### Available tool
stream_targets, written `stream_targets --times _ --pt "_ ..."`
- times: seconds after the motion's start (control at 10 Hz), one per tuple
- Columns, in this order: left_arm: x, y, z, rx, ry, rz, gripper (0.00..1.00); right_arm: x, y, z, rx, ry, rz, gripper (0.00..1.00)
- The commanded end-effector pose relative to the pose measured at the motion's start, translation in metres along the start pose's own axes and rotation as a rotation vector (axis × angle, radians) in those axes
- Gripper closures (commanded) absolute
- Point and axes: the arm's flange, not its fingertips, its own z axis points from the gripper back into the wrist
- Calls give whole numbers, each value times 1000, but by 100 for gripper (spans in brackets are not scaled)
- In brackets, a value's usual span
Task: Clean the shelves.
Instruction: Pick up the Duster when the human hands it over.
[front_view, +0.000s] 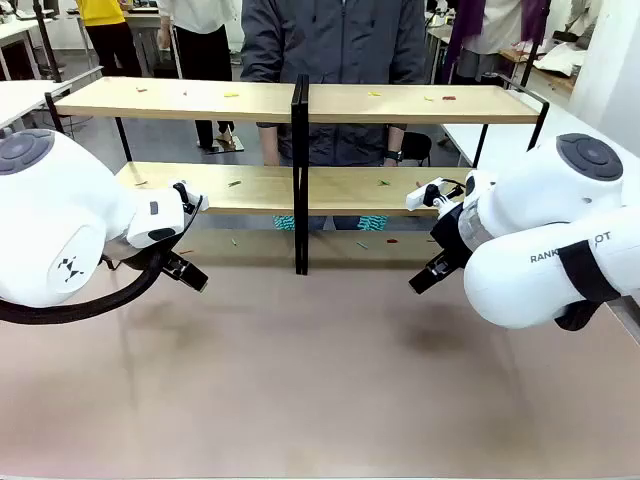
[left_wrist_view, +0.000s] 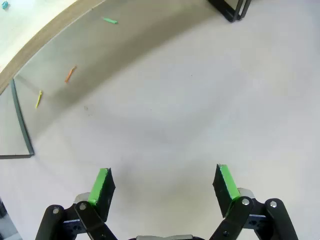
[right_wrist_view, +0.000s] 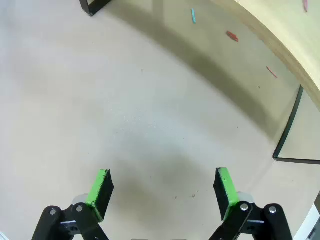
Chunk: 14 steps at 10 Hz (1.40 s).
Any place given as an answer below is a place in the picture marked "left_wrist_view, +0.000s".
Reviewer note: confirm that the green paper scrap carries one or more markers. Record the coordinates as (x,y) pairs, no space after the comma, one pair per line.
(110,20)

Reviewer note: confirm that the yellow paper scrap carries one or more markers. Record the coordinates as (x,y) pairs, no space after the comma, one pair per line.
(38,98)

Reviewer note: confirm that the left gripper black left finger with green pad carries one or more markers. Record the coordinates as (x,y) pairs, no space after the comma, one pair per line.
(100,197)

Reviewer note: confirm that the teal paper scrap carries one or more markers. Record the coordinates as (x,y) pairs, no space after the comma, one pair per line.
(4,5)

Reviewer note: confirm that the orange paper scrap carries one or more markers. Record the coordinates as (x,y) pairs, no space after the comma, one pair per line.
(70,74)

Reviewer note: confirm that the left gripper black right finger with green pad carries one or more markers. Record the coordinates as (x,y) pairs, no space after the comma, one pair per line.
(226,195)

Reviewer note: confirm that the black-framed wooden two-tier shelf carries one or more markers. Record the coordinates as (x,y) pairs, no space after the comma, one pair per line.
(240,15)
(37,40)

